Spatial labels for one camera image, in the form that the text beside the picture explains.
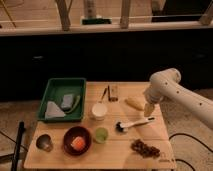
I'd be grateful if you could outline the yellow banana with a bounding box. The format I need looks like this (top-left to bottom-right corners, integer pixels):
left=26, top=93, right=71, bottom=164
left=125, top=98, right=143, bottom=111

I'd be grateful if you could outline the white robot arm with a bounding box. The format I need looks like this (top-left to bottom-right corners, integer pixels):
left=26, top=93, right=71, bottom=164
left=144, top=68, right=213, bottom=130

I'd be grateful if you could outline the white cup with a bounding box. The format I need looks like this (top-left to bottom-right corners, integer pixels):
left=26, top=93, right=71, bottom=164
left=92, top=103, right=107, bottom=120

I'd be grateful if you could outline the green plastic cup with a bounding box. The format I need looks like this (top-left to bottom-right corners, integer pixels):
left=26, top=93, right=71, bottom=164
left=94, top=127, right=108, bottom=143

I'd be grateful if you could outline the metal cup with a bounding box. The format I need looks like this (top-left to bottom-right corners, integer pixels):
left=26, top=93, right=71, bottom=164
left=36, top=134, right=53, bottom=152

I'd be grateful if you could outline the white dish brush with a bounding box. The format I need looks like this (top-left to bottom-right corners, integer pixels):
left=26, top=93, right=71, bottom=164
left=116, top=117, right=155, bottom=132

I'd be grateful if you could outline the small wooden block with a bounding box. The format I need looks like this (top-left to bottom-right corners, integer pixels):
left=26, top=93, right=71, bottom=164
left=110, top=86, right=118, bottom=102

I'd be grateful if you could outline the brown grape bunch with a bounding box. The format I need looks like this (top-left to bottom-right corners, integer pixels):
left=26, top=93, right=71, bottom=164
left=131, top=139, right=160, bottom=158

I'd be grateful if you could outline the small thin utensil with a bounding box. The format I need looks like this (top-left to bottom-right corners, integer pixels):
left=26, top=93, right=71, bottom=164
left=100, top=87, right=108, bottom=103

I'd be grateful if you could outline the green bean pod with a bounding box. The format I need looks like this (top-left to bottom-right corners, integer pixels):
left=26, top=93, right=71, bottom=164
left=65, top=95, right=81, bottom=114

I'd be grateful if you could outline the dark red bowl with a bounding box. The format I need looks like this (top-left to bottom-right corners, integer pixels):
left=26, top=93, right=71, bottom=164
left=63, top=126, right=92, bottom=156

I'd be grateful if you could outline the orange carrot piece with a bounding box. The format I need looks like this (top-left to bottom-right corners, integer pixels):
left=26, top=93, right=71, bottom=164
left=71, top=136, right=86, bottom=151

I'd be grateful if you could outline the green plastic tray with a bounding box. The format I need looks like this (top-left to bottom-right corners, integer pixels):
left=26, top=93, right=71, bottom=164
left=38, top=78, right=86, bottom=122

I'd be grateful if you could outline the white triangular cloth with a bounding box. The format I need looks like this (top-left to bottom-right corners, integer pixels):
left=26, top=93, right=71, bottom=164
left=45, top=101, right=65, bottom=119

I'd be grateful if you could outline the black pole stand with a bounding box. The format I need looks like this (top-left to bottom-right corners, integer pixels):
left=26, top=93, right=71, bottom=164
left=11, top=121, right=25, bottom=171

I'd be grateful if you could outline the black floor cable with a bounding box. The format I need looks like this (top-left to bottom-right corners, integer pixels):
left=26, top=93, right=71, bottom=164
left=168, top=132, right=213, bottom=171

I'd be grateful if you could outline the green base white post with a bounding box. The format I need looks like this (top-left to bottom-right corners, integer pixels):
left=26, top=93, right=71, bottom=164
left=82, top=0, right=111, bottom=25

